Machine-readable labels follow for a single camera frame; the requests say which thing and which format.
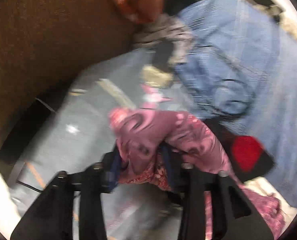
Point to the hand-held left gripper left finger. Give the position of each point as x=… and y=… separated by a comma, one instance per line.
x=112, y=177

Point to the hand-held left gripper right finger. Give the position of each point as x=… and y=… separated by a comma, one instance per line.
x=172, y=180

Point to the pink floral garment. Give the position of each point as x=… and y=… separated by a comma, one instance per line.
x=148, y=130

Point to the black and red garment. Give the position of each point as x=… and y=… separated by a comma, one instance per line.
x=246, y=152

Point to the cream patterned blanket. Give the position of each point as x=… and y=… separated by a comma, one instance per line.
x=261, y=187

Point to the blue plaid quilt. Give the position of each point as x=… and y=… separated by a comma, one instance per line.
x=226, y=42

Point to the grey striped cloth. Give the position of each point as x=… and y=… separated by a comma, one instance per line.
x=163, y=28

